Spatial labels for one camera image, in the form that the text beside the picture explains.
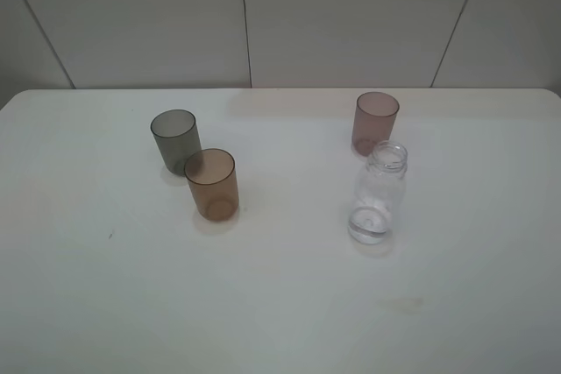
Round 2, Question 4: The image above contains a clear plastic water bottle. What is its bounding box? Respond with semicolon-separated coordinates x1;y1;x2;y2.
347;140;408;244

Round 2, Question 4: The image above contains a pink translucent plastic cup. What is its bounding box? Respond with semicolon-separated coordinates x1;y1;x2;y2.
352;91;400;157

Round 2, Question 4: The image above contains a brown translucent plastic cup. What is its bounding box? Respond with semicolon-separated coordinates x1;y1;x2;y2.
184;148;239;222

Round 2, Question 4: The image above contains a grey translucent plastic cup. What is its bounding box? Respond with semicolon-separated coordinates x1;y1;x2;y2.
150;109;202;177

